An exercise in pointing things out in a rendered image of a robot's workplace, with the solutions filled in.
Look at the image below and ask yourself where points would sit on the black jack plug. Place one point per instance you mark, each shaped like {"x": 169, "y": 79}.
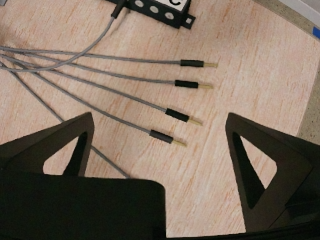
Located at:
{"x": 118, "y": 8}
{"x": 191, "y": 84}
{"x": 165, "y": 138}
{"x": 196, "y": 63}
{"x": 181, "y": 116}

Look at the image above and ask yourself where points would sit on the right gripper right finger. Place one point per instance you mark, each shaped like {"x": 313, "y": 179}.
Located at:
{"x": 297, "y": 178}

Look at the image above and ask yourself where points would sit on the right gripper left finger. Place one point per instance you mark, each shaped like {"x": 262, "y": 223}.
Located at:
{"x": 29, "y": 153}

